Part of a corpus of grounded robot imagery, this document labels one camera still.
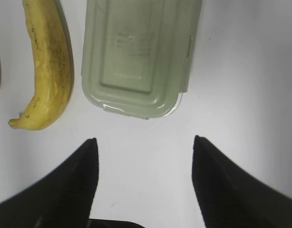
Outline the green lid glass food container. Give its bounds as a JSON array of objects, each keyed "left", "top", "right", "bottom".
[{"left": 81, "top": 0, "right": 202, "bottom": 119}]

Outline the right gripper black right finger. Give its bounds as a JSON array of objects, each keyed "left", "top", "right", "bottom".
[{"left": 192, "top": 136, "right": 292, "bottom": 228}]

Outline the yellow banana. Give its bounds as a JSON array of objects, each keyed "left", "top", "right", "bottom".
[{"left": 8, "top": 0, "right": 74, "bottom": 131}]

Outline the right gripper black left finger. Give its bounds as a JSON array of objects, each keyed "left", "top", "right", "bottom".
[{"left": 0, "top": 138, "right": 99, "bottom": 228}]

